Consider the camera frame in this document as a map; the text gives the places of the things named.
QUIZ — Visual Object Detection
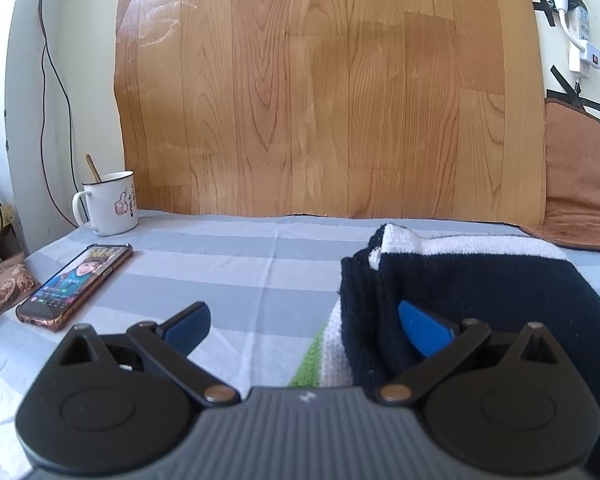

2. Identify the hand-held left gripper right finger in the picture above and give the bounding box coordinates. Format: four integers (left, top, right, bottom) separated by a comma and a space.
380, 300, 563, 405

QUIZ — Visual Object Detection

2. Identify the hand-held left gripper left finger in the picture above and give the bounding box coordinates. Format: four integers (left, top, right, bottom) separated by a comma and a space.
60, 301, 241, 406

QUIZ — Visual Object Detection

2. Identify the navy green white striped sweater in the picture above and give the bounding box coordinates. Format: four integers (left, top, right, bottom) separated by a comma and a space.
287, 223, 600, 480

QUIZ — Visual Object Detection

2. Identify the blue white striped bedsheet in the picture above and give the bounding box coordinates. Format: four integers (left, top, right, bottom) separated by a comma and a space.
0, 208, 600, 480

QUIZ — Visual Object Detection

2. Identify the smartphone in brown case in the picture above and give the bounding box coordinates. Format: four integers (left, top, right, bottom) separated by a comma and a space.
16, 243, 133, 332

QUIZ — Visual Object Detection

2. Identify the white enamel mug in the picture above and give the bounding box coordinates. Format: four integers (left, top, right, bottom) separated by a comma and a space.
72, 171, 139, 237

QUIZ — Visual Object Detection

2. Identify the brown snack packet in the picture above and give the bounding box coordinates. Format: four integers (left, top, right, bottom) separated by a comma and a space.
0, 252, 41, 325

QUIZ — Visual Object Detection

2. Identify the brown cushion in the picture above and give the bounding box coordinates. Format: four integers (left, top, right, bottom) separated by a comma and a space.
522, 97, 600, 253

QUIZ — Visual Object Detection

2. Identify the wood pattern board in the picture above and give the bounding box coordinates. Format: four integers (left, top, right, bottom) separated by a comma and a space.
114, 0, 549, 226

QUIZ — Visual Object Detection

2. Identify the thin black wall cable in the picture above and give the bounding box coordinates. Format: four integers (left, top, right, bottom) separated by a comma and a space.
36, 0, 84, 229

